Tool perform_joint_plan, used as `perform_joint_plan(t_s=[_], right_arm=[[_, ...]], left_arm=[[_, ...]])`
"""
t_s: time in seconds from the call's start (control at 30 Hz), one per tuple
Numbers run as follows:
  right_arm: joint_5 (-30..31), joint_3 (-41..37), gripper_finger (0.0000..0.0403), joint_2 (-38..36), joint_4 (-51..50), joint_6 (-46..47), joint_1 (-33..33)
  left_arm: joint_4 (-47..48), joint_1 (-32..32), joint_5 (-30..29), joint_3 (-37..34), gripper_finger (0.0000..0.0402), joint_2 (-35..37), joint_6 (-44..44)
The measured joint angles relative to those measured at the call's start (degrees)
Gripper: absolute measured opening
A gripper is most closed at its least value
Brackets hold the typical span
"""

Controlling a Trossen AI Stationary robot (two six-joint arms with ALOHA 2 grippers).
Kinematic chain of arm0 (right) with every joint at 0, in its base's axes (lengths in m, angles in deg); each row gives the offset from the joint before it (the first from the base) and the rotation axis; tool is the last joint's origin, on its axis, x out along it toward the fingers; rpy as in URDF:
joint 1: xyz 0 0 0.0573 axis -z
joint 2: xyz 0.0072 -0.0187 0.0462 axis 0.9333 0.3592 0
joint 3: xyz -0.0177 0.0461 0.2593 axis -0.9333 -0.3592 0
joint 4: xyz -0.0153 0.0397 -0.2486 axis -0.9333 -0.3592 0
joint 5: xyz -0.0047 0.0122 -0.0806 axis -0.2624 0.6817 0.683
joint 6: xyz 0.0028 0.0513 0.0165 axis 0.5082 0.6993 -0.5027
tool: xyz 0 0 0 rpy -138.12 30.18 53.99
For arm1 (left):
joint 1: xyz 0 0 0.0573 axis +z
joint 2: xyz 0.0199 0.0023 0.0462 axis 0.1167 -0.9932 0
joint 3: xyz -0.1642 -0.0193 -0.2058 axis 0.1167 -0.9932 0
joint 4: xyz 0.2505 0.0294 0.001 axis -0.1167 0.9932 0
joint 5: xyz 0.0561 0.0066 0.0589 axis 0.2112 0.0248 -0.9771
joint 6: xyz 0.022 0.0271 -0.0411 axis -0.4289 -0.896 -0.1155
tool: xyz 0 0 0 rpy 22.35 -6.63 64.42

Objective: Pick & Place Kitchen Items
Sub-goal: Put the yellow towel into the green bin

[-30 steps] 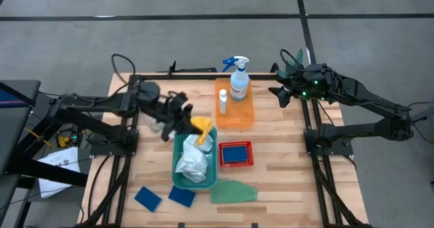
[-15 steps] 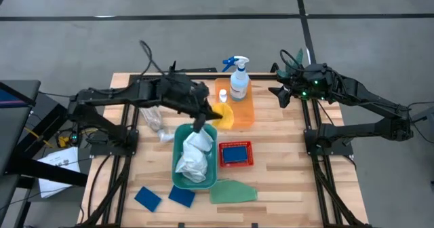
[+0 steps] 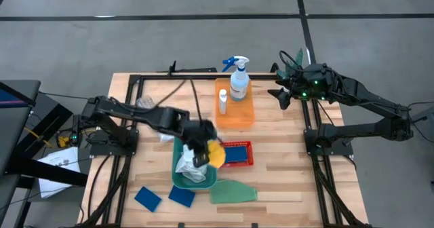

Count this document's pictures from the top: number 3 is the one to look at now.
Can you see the black aluminium rig frame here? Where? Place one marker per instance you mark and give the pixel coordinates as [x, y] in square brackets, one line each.
[203, 76]

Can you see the orange plastic tray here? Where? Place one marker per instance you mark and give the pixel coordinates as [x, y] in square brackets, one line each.
[237, 114]

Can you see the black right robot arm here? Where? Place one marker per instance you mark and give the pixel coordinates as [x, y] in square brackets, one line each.
[366, 95]

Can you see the green cloth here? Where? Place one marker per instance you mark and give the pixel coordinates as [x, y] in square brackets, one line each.
[234, 192]

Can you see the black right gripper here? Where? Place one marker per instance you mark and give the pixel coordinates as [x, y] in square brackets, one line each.
[312, 83]

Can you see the small white bottle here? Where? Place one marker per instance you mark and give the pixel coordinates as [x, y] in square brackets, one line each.
[222, 102]

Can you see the yellow cloth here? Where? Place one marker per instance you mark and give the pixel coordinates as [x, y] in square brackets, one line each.
[217, 155]

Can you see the teal plastic bin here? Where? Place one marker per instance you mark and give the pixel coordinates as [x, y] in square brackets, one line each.
[178, 178]

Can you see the labelled blue spray bottle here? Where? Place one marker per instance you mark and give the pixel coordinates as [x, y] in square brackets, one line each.
[239, 85]

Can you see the black device green light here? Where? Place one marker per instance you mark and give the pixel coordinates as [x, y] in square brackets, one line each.
[74, 138]

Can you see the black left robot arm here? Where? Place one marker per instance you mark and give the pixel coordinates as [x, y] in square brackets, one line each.
[152, 114]

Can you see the blue kitchen sponge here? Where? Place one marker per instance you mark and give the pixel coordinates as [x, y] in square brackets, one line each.
[236, 154]
[147, 199]
[182, 196]

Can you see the white paper sheets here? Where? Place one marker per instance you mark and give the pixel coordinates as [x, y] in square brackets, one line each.
[57, 170]

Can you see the red plastic basket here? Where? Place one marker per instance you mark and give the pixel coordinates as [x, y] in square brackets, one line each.
[251, 153]

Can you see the black side table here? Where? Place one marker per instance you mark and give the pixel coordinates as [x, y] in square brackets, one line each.
[13, 119]

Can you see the clear spray bottle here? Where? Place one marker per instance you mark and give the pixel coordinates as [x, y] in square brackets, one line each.
[146, 102]

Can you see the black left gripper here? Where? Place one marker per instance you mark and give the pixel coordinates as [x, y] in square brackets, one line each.
[201, 133]

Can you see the white cloth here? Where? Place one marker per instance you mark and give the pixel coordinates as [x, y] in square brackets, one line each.
[190, 170]

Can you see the potted plant white pot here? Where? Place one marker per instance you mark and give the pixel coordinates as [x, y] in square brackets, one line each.
[299, 55]

